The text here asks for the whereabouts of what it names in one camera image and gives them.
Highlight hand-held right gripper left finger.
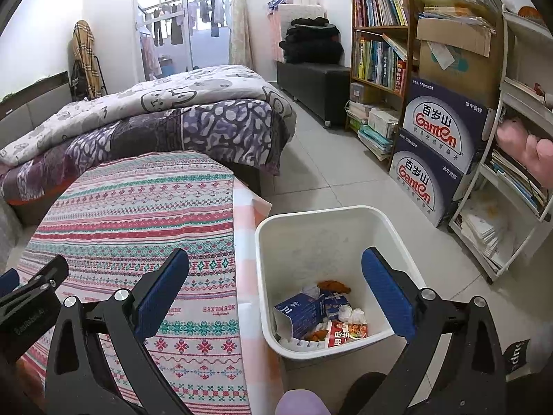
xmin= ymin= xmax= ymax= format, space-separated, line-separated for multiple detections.
xmin=45 ymin=247 xmax=191 ymax=415

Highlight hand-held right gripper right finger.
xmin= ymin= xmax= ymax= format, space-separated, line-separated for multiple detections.
xmin=361 ymin=246 xmax=517 ymax=415

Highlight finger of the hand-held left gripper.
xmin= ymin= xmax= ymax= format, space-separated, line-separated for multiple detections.
xmin=0 ymin=268 xmax=21 ymax=297
xmin=17 ymin=254 xmax=70 ymax=295

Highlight white plastic bin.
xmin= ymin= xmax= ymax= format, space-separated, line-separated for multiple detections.
xmin=255 ymin=205 xmax=428 ymax=359

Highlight blue white wrapper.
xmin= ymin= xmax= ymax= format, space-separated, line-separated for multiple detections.
xmin=322 ymin=289 xmax=353 ymax=312

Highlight red white snack wrapper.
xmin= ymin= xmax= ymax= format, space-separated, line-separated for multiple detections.
xmin=327 ymin=320 xmax=369 ymax=349

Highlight striped patterned tablecloth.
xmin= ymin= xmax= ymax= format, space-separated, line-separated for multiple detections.
xmin=17 ymin=150 xmax=253 ymax=415

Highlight blue carton box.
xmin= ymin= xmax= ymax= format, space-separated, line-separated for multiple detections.
xmin=273 ymin=292 xmax=327 ymax=341

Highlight pile of white papers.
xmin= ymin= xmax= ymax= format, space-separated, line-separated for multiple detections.
xmin=453 ymin=190 xmax=519 ymax=273

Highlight navy white printed box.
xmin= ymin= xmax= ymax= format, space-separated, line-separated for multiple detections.
xmin=401 ymin=77 xmax=489 ymax=176
xmin=389 ymin=127 xmax=476 ymax=228

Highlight lilac soft cloth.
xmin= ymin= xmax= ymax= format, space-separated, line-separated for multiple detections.
xmin=276 ymin=389 xmax=331 ymax=415

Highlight white shelf unit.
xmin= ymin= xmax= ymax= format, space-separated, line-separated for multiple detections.
xmin=448 ymin=9 xmax=553 ymax=284

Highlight grey black printed garment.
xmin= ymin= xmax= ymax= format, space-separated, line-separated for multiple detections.
xmin=503 ymin=324 xmax=553 ymax=381

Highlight stack of books on floor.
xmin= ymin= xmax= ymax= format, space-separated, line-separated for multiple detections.
xmin=346 ymin=82 xmax=400 ymax=160

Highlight grey padded headboard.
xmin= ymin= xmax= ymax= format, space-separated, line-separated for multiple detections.
xmin=0 ymin=71 xmax=74 ymax=148

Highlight leaning books in white shelf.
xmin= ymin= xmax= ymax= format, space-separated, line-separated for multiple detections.
xmin=490 ymin=147 xmax=549 ymax=219

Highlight purple patterned blanket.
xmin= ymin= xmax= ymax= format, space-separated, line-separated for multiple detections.
xmin=0 ymin=99 xmax=292 ymax=204

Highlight black bag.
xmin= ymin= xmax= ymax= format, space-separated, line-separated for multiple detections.
xmin=69 ymin=58 xmax=93 ymax=102

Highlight pink plush toy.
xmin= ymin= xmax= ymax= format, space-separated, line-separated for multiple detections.
xmin=496 ymin=119 xmax=553 ymax=188

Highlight black storage bench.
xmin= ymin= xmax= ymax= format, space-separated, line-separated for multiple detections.
xmin=276 ymin=61 xmax=352 ymax=128

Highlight row of thick colourful books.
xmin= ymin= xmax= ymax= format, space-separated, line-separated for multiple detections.
xmin=353 ymin=35 xmax=409 ymax=96

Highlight plaid cloth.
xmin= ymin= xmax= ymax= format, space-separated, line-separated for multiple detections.
xmin=71 ymin=20 xmax=106 ymax=100

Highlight brown cardboard box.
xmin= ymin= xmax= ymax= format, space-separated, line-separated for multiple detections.
xmin=415 ymin=13 xmax=504 ymax=96

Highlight pile of black clothes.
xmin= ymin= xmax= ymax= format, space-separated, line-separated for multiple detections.
xmin=279 ymin=16 xmax=345 ymax=65

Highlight wooden bookshelf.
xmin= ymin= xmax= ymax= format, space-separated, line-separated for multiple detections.
xmin=349 ymin=0 xmax=418 ymax=135

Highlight hanging laundry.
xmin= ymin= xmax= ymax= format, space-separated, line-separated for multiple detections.
xmin=136 ymin=0 xmax=232 ymax=79

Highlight pink hanging cloth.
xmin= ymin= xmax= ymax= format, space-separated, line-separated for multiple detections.
xmin=268 ymin=9 xmax=286 ymax=63

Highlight row of thin colourful books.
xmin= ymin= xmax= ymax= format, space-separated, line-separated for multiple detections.
xmin=354 ymin=0 xmax=409 ymax=27

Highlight cream curtain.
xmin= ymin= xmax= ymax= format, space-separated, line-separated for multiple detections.
xmin=227 ymin=0 xmax=255 ymax=70

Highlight white foam box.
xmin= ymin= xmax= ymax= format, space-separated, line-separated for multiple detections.
xmin=279 ymin=3 xmax=326 ymax=24

